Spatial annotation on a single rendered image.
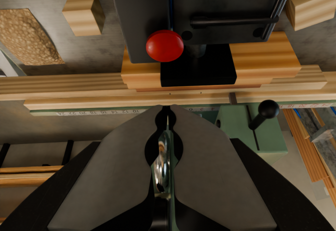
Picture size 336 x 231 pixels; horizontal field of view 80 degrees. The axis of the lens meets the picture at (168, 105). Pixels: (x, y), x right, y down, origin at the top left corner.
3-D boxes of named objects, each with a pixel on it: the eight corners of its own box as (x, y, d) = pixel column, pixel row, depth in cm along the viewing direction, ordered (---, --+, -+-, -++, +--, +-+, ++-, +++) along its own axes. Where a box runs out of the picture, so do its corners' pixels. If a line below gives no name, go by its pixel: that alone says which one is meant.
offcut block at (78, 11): (96, -8, 24) (90, 9, 22) (105, 18, 27) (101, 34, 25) (68, -6, 25) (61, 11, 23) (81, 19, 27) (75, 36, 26)
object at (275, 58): (284, 30, 29) (302, 67, 25) (278, 41, 31) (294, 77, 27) (125, 38, 30) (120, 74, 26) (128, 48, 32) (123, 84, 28)
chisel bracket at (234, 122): (269, 92, 28) (290, 153, 23) (242, 134, 40) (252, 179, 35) (215, 94, 28) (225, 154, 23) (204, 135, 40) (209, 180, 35)
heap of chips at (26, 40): (28, 8, 26) (22, 17, 25) (65, 63, 34) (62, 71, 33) (-25, 10, 26) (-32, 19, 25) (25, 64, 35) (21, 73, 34)
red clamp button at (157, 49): (183, 25, 15) (184, 34, 15) (182, 55, 18) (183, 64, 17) (143, 27, 15) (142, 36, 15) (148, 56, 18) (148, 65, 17)
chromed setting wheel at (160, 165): (168, 119, 40) (168, 186, 33) (170, 143, 50) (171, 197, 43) (152, 119, 40) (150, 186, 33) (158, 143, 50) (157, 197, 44)
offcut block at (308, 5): (285, 15, 27) (294, 31, 25) (285, -11, 24) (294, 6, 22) (321, 1, 26) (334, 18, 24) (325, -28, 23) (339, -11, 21)
